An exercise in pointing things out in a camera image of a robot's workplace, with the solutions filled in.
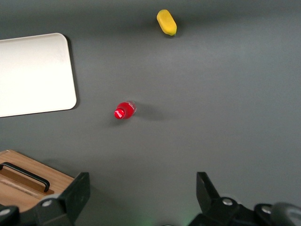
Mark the small red soda bottle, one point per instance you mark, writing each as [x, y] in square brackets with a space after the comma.
[124, 110]

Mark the beige rectangular plastic tray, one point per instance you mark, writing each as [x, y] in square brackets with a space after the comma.
[35, 75]

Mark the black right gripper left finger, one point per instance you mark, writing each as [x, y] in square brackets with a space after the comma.
[75, 195]

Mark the wooden two-drawer cabinet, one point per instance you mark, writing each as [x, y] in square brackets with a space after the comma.
[67, 179]

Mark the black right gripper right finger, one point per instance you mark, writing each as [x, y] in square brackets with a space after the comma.
[209, 200]

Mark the yellow toy fruit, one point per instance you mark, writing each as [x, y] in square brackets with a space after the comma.
[166, 22]

